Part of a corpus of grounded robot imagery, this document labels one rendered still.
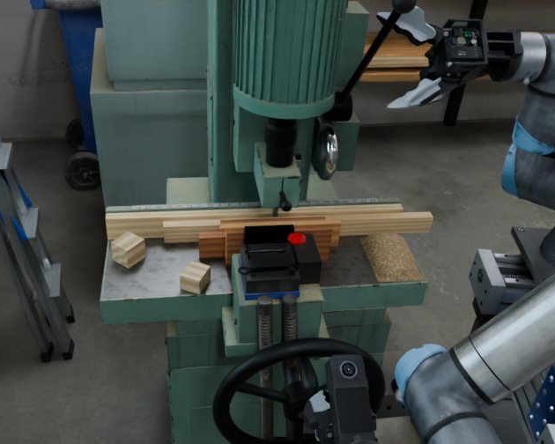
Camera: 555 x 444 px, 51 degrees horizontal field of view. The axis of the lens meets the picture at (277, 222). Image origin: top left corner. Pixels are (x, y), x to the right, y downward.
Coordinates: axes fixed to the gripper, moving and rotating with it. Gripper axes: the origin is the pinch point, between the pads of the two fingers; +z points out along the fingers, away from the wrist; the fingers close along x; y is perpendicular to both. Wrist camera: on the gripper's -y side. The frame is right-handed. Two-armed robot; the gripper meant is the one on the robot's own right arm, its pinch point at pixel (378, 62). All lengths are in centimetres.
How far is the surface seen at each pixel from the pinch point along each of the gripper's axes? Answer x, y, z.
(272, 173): 11.7, -21.0, 14.0
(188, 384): 49, -41, 30
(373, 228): 20.4, -34.0, -8.5
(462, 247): 9, -174, -99
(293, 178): 12.7, -20.5, 10.3
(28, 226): 4, -107, 78
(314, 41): -3.0, 0.5, 9.9
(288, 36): -3.7, 0.7, 13.8
